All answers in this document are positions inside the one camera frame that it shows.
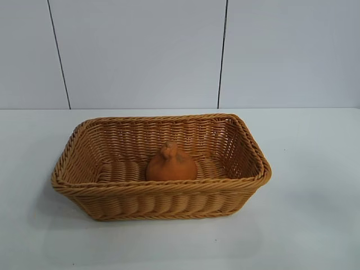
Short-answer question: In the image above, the knobbed orange fruit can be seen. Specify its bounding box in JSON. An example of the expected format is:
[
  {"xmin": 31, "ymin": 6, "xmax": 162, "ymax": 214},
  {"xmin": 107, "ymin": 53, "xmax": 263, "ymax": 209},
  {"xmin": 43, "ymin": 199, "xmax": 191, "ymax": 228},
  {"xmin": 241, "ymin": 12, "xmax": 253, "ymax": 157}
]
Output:
[{"xmin": 146, "ymin": 142, "xmax": 199, "ymax": 182}]

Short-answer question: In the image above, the tan woven wicker basket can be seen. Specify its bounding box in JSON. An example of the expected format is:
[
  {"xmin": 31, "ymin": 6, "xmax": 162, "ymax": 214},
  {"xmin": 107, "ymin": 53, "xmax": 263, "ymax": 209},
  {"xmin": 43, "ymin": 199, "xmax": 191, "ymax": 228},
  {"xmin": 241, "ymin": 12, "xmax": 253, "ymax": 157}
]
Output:
[{"xmin": 51, "ymin": 112, "xmax": 273, "ymax": 222}]

